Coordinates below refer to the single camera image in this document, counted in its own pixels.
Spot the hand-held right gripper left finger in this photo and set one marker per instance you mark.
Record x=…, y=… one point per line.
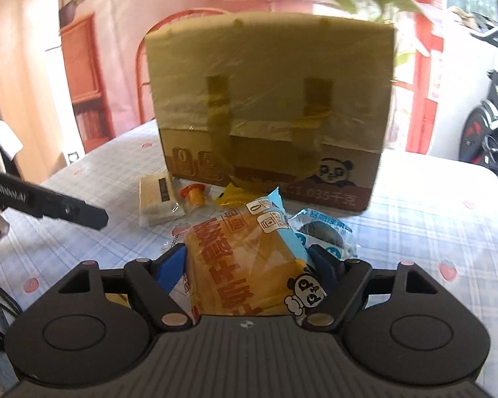
x=172, y=265

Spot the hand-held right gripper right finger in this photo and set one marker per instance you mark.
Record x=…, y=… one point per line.
x=323, y=263

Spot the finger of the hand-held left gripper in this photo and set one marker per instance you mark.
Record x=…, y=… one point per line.
x=72, y=211

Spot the orange blue bread packet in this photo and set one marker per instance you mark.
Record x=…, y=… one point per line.
x=236, y=265

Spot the orange yellow snack packet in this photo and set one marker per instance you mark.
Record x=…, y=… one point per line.
x=232, y=195

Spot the taped cardboard box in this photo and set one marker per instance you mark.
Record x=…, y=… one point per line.
x=269, y=103

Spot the blue dark cookie packet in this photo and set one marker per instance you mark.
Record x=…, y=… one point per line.
x=323, y=232

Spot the white cloth on chair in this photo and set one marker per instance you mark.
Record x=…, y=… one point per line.
x=0, y=139

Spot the white wafer packet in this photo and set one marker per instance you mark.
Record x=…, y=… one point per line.
x=159, y=197

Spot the small red orange candy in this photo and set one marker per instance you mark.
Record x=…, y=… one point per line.
x=193, y=195

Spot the plaid strawberry tablecloth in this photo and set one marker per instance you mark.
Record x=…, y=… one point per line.
x=419, y=224

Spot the black exercise bike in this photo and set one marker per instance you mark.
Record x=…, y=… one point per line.
x=487, y=124

